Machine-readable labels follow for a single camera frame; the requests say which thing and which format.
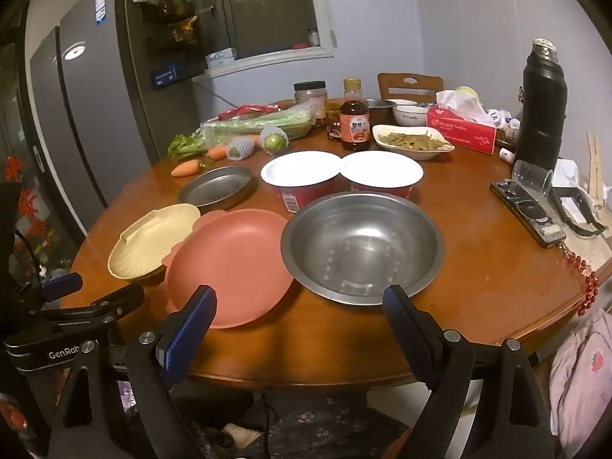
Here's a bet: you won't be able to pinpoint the red tissue box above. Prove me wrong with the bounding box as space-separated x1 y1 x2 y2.
425 90 498 155

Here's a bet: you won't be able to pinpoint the carrot with green top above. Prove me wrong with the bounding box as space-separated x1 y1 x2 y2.
171 159 213 177

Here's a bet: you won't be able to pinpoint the dark sauce bottle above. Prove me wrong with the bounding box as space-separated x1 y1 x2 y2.
339 98 371 153

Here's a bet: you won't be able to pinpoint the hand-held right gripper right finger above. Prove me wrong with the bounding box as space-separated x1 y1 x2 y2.
382 284 558 459

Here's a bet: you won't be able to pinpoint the large steel bowl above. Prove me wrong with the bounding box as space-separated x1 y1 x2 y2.
280 191 446 306

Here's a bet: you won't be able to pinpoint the black thermos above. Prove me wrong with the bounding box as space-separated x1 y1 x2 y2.
514 38 568 173

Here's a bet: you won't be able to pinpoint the white dish of pickled vegetables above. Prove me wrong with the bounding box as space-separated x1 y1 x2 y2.
372 124 456 161

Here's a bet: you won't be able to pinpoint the grey refrigerator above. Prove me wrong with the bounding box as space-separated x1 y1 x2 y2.
26 0 161 235

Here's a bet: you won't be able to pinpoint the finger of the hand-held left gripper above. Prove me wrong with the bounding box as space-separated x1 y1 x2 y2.
29 283 145 333
14 272 83 308

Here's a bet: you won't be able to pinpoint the wrapped celery bundle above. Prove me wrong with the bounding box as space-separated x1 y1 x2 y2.
167 103 319 161

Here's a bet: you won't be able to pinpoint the steel pot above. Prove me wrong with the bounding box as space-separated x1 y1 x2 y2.
362 98 397 126

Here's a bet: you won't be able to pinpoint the cream shell-shaped plate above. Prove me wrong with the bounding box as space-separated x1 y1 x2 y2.
107 203 202 282

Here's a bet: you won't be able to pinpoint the red snack bag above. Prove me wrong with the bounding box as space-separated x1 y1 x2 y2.
218 104 297 120

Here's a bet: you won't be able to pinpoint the clear glass cup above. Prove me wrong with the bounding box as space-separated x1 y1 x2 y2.
511 160 554 197

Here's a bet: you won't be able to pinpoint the white box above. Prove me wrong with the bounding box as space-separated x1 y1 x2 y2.
205 49 237 68

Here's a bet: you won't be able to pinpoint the window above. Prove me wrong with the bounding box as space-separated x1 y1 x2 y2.
210 0 335 75

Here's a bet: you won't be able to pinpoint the white cloth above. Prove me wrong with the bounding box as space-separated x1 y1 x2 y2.
550 158 594 230

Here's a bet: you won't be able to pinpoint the blue box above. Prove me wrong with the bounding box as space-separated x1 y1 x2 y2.
152 63 185 88

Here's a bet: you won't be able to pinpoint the chili sauce jar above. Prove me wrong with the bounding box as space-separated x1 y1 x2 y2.
325 98 345 142

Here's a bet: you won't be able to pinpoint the black strap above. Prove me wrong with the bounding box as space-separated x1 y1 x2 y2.
550 186 608 237

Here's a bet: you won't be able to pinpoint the black power strip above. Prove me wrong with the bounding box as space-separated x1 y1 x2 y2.
490 179 567 249

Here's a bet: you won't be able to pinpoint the fridge side storage rack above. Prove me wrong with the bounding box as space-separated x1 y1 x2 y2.
124 0 199 53

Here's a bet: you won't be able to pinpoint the green fruit in foam net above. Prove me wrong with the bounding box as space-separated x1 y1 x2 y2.
226 136 254 162
259 125 291 156

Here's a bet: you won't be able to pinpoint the wooden sticks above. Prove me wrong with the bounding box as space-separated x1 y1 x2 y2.
587 131 604 208

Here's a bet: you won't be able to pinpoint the red paper decoration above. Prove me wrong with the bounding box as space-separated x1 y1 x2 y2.
5 155 53 249

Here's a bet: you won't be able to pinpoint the plastic jar with black lid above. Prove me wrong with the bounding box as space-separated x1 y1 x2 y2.
293 81 328 127

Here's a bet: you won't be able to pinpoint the red instant noodle cup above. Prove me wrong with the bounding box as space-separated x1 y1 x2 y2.
260 151 342 213

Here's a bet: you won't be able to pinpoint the dark floral cloth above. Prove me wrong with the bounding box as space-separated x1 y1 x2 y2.
191 392 412 459

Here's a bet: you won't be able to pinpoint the wooden chair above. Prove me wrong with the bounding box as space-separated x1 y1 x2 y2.
378 73 444 104

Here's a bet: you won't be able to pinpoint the red bead string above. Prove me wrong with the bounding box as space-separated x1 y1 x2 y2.
562 244 601 317

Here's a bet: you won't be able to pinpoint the pink plate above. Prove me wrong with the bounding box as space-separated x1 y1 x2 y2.
161 208 296 330

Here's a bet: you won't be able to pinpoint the pink jacket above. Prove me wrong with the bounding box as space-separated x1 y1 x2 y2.
549 308 612 450

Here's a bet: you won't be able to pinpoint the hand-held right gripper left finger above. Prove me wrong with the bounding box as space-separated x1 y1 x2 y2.
48 286 218 459

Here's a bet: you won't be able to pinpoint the black cable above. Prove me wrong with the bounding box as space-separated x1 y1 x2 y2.
14 229 49 275

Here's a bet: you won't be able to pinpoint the shallow steel plate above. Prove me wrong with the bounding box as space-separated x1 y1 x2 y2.
178 166 253 208

